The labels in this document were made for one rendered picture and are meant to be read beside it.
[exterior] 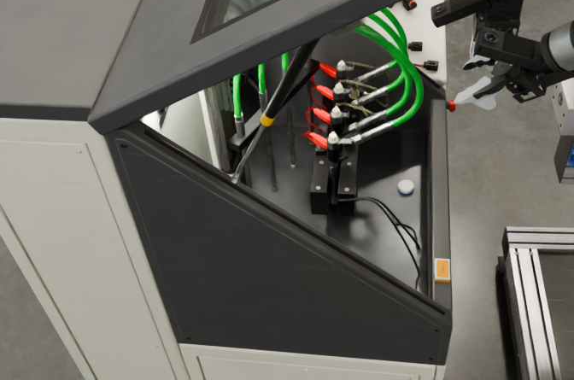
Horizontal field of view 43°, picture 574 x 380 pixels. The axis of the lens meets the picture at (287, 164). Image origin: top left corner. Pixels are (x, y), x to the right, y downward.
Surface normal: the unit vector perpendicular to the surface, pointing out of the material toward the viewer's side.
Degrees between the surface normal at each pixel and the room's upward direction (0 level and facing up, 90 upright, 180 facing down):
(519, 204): 0
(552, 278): 0
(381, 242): 0
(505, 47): 16
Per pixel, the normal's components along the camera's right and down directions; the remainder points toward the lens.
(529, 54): 0.08, -0.49
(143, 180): -0.13, 0.73
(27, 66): -0.07, -0.68
